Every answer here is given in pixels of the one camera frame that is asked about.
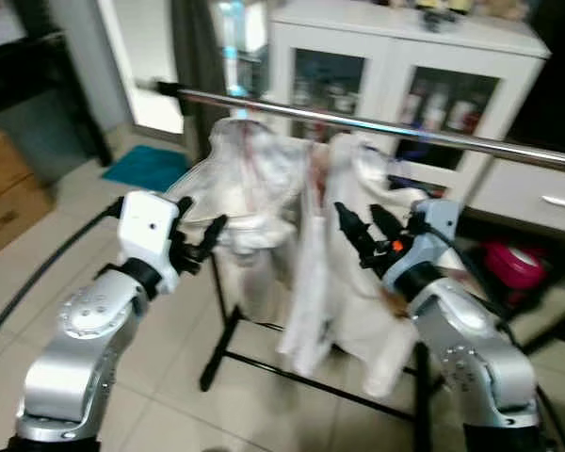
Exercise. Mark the pink bucket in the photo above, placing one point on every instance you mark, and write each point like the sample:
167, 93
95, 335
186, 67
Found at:
513, 264

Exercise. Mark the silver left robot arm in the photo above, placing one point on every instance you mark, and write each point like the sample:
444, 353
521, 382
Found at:
85, 320

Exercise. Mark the black and yellow toy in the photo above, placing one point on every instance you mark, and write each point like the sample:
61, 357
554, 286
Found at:
443, 11

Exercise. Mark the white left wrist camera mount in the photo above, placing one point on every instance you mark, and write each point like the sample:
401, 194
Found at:
146, 231

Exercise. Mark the white glass-door cabinet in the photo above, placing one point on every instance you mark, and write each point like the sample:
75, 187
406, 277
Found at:
395, 56

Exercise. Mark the teal floor mat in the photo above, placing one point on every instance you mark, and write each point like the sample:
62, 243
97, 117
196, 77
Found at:
146, 168

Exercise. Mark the black cabinet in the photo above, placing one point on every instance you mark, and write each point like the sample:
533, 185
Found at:
551, 75

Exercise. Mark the brown cardboard box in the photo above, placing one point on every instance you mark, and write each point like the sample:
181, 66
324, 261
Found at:
9, 188

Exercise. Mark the cream garment with tan patch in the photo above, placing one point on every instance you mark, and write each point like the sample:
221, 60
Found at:
334, 292

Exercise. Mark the white water dispenser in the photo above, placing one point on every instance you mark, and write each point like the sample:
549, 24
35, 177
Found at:
237, 47

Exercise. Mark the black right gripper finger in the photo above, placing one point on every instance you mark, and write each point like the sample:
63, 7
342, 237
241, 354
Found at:
386, 222
356, 231

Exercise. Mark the black clothes rack silver rail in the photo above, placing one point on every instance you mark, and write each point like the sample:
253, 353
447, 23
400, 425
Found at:
377, 127

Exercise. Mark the black side table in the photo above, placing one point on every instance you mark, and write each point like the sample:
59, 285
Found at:
38, 61

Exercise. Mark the dark grey curtain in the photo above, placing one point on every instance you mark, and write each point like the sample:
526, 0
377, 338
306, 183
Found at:
200, 66

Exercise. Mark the grey storage bin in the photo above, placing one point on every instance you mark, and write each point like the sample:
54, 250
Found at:
38, 132

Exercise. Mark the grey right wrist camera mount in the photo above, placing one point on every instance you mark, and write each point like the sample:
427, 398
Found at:
433, 231

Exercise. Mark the white low drawer unit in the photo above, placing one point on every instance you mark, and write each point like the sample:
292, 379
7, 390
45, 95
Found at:
527, 193

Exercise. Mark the white t-shirt with grey logo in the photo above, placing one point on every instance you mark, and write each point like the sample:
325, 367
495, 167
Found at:
250, 184

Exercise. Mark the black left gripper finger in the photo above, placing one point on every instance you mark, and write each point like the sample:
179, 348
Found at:
184, 209
212, 237

